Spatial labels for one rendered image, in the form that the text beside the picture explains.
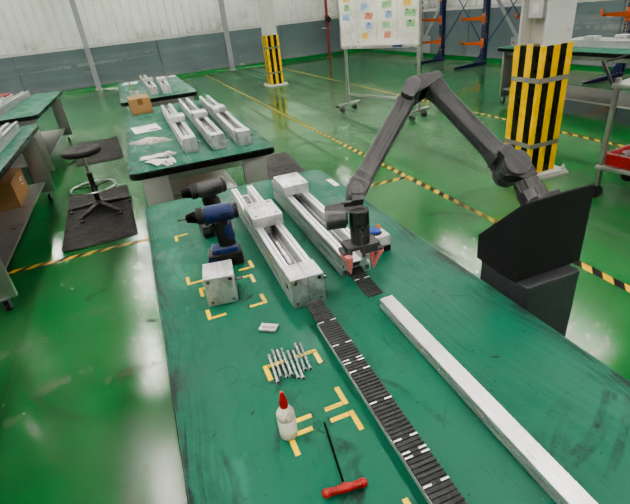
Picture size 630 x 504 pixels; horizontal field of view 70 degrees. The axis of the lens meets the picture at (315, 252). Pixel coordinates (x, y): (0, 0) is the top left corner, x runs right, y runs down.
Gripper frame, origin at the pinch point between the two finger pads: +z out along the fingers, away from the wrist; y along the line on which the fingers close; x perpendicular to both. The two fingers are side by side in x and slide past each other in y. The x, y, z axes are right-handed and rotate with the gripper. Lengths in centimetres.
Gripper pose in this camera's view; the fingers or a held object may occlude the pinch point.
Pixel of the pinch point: (361, 267)
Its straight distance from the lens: 138.7
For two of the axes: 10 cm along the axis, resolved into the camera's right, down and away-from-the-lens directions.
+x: 3.4, 4.2, -8.4
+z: 1.0, 8.7, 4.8
